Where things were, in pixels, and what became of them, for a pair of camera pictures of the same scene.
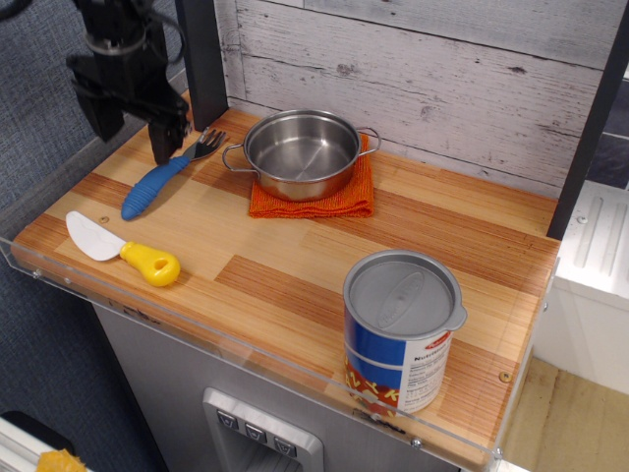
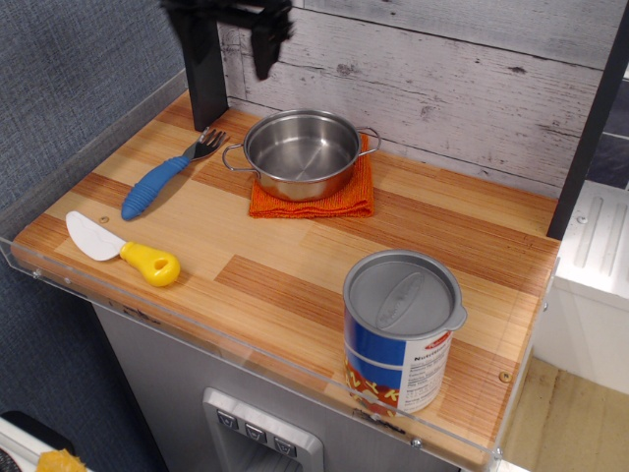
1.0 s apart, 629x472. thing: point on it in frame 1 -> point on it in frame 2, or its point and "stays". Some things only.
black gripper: x=134 y=82 -> x=196 y=23
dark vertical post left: x=203 y=60 stays
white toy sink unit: x=584 y=326 stays
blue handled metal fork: x=144 y=191 stays
